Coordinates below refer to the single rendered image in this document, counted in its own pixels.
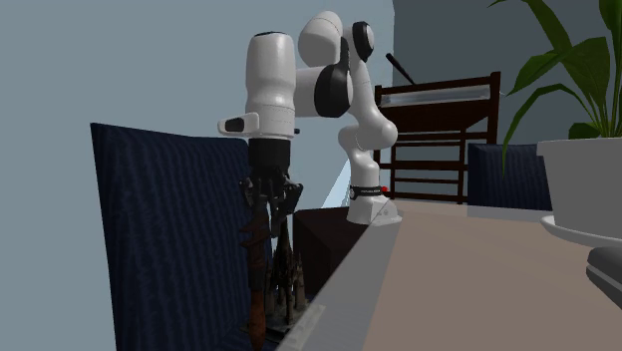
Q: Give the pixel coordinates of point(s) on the dark wooden slatted chair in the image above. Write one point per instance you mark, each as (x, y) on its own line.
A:
(437, 121)

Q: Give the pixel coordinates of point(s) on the grey flat device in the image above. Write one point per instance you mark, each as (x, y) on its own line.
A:
(607, 272)

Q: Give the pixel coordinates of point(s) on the dark robot stand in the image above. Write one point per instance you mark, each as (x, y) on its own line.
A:
(320, 243)

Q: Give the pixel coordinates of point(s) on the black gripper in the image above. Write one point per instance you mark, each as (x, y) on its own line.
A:
(269, 154)

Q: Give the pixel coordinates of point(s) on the tall rusty brown figure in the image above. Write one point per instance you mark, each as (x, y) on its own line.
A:
(257, 287)

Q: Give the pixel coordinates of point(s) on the black stick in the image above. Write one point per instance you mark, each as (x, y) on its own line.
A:
(400, 69)

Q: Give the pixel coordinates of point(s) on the green plant in white pot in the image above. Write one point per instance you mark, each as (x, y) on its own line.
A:
(583, 184)

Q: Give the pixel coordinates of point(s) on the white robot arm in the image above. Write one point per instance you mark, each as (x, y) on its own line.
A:
(270, 77)

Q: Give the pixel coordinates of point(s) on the dark spired cathedral model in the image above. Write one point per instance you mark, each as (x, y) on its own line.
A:
(286, 284)

